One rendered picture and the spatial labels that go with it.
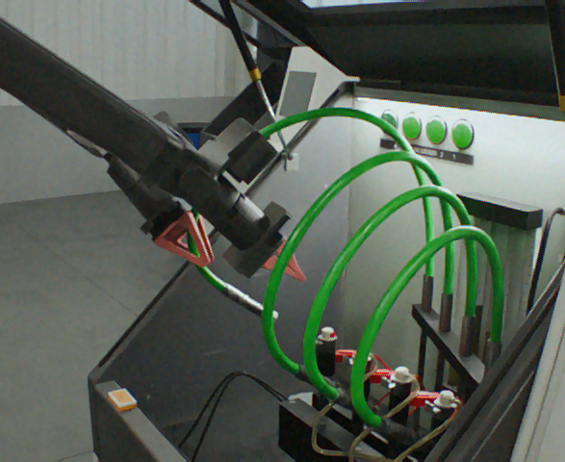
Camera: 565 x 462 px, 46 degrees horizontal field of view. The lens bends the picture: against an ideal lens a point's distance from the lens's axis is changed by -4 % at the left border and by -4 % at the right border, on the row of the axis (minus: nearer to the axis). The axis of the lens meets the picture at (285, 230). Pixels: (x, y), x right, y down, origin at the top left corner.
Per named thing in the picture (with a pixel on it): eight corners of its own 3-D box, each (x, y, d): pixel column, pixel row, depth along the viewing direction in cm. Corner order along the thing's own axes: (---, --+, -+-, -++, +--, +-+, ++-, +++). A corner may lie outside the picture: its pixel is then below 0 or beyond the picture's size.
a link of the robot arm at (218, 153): (141, 149, 85) (174, 184, 79) (206, 82, 85) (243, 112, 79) (194, 194, 94) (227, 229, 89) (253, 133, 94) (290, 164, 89)
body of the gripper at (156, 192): (197, 207, 107) (166, 171, 107) (179, 207, 97) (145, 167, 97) (167, 235, 108) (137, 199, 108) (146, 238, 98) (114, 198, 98)
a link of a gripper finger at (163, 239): (230, 246, 105) (190, 200, 105) (219, 250, 98) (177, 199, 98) (197, 276, 106) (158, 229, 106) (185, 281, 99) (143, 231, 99)
